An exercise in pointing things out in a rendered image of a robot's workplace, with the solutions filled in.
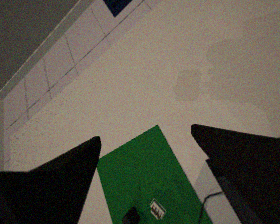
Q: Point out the green circuit board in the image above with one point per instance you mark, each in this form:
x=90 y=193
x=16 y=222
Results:
x=145 y=173

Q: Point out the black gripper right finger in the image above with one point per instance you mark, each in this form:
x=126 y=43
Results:
x=250 y=162

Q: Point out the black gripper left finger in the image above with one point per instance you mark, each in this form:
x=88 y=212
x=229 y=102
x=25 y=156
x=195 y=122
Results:
x=52 y=193

